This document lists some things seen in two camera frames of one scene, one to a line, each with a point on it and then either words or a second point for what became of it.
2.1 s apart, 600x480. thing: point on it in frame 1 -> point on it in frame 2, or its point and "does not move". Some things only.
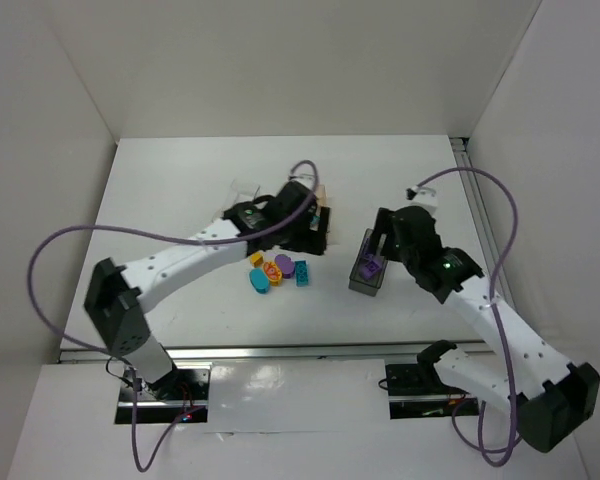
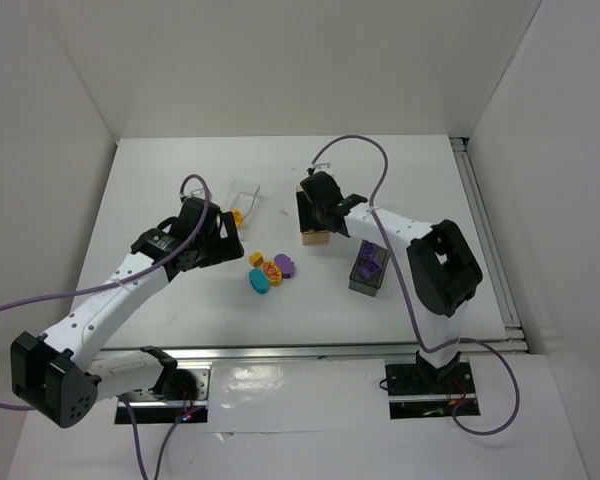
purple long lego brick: [367, 255] does not move
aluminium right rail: [477, 203] does not move
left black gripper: [309, 232] -> [225, 242]
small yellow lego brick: [257, 258] does not move
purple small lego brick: [371, 268] does not move
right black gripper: [387, 232] -> [306, 211]
